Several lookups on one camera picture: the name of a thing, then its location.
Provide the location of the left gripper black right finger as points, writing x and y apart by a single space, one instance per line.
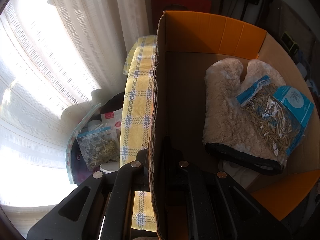
207 203

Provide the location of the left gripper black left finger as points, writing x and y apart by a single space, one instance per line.
100 208

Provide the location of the bag of dried noodles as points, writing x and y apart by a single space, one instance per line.
279 113

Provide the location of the yellow plaid tablecloth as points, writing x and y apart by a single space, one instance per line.
138 99

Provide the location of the zip bag of dried herbs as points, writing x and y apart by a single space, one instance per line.
99 146

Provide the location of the white pink-dotted packet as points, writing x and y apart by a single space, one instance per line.
113 119

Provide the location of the orange-lined cardboard box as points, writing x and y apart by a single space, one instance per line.
187 43

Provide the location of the white sheer curtain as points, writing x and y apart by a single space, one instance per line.
59 58

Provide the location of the fluffy beige oven mitt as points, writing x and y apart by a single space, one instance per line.
228 129

